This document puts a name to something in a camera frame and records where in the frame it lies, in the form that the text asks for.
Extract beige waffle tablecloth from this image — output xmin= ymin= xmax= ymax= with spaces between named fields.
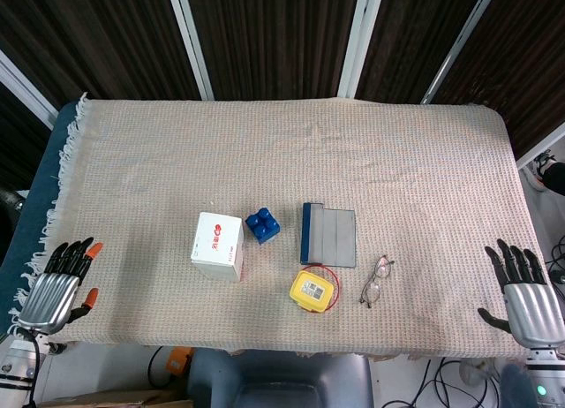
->
xmin=6 ymin=92 xmax=538 ymax=365

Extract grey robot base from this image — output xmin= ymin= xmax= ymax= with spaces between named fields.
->
xmin=187 ymin=349 xmax=375 ymax=408

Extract blue grey glasses case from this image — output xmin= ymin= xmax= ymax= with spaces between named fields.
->
xmin=299 ymin=201 xmax=357 ymax=268

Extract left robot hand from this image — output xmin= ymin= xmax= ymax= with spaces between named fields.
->
xmin=17 ymin=236 xmax=105 ymax=335

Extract brown cardboard sheet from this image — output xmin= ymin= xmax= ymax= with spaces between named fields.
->
xmin=39 ymin=389 xmax=192 ymax=408

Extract white carton box red print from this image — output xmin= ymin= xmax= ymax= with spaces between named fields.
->
xmin=190 ymin=211 xmax=245 ymax=283

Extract black floor cable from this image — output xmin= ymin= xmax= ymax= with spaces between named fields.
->
xmin=434 ymin=359 xmax=502 ymax=408
xmin=147 ymin=346 xmax=177 ymax=389
xmin=413 ymin=358 xmax=449 ymax=408

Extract white metal frame post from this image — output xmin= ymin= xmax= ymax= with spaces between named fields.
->
xmin=337 ymin=0 xmax=386 ymax=99
xmin=0 ymin=49 xmax=59 ymax=131
xmin=515 ymin=129 xmax=565 ymax=170
xmin=166 ymin=0 xmax=215 ymax=101
xmin=421 ymin=0 xmax=502 ymax=105

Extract blue toy building block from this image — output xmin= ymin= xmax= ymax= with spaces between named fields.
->
xmin=245 ymin=208 xmax=282 ymax=246

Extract yellow lid green container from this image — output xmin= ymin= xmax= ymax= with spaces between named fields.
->
xmin=289 ymin=264 xmax=343 ymax=314

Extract eyeglasses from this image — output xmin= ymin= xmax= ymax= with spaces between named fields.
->
xmin=358 ymin=254 xmax=396 ymax=306

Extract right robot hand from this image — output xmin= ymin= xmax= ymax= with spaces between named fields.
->
xmin=478 ymin=238 xmax=565 ymax=348

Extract white sneaker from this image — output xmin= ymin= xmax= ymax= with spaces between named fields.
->
xmin=531 ymin=149 xmax=565 ymax=193

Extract orange device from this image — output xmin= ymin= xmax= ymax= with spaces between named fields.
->
xmin=165 ymin=347 xmax=194 ymax=383

